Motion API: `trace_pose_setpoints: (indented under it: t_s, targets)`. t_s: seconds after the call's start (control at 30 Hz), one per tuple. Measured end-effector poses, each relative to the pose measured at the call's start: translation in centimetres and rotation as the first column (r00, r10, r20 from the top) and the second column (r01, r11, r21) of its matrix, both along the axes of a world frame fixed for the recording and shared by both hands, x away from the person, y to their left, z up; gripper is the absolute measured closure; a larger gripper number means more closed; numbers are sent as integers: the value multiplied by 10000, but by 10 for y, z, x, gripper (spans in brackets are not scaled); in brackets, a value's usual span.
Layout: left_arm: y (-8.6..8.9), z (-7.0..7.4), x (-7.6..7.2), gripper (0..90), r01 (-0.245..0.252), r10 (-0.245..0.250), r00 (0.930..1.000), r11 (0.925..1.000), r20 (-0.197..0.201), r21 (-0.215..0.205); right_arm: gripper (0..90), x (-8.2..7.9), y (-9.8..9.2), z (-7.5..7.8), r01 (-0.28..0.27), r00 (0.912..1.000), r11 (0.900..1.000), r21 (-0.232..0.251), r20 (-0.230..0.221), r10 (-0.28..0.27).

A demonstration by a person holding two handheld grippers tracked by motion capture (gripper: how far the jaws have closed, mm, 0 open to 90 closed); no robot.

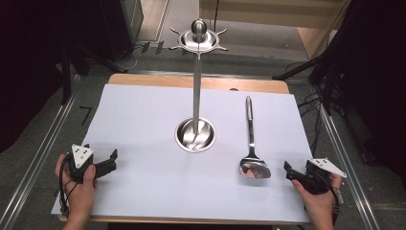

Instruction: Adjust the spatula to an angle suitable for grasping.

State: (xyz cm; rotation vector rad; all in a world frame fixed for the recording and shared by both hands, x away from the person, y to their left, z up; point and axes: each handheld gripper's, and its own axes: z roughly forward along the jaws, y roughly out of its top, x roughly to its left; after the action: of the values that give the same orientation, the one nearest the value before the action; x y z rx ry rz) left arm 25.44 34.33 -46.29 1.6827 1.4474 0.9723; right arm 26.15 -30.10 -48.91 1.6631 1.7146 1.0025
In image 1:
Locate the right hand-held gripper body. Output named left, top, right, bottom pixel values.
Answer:
left=302, top=157, right=349, bottom=196

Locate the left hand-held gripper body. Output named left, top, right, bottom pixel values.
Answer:
left=67, top=144, right=98, bottom=185

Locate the person's right hand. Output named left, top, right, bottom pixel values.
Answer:
left=291, top=173, right=343, bottom=222

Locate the person's left hand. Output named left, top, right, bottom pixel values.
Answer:
left=55, top=153, right=99, bottom=221

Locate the white paper sheet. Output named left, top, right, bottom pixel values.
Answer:
left=51, top=83, right=315, bottom=224

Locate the metal ladle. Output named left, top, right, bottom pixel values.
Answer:
left=238, top=95, right=272, bottom=180

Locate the black stand leg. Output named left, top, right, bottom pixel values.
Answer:
left=271, top=54, right=329, bottom=81

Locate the stainless steel utensil rack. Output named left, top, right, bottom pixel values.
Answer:
left=169, top=18, right=230, bottom=153

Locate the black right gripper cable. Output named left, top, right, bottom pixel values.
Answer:
left=314, top=171, right=345, bottom=224

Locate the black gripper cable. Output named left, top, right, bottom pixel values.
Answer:
left=58, top=152, right=79, bottom=219
left=314, top=171, right=345, bottom=224

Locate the metal floor rail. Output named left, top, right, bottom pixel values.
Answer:
left=319, top=104, right=381, bottom=230
left=0, top=75, right=82, bottom=230

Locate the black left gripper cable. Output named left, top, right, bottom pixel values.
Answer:
left=58, top=152, right=79, bottom=219

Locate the bundle of black floor cables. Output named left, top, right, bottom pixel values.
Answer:
left=296, top=61, right=333, bottom=157

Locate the white floor cable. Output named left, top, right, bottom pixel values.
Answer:
left=123, top=46, right=143, bottom=71

